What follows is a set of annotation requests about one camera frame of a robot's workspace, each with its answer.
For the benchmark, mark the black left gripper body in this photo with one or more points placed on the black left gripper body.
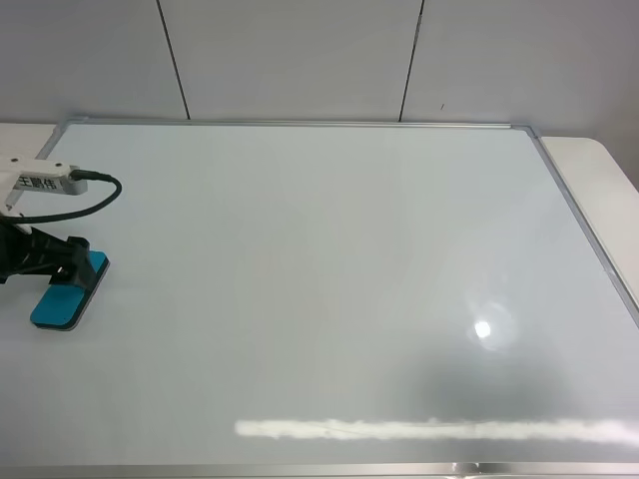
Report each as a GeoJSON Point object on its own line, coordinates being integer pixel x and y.
{"type": "Point", "coordinates": [33, 254]}

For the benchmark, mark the white aluminium-framed whiteboard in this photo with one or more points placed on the white aluminium-framed whiteboard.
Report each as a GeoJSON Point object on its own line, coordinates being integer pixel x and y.
{"type": "Point", "coordinates": [326, 300]}

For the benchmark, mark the blue whiteboard eraser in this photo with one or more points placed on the blue whiteboard eraser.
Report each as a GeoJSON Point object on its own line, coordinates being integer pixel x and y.
{"type": "Point", "coordinates": [62, 306]}

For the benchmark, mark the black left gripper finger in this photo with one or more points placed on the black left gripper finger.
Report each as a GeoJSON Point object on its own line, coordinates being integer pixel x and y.
{"type": "Point", "coordinates": [74, 269]}

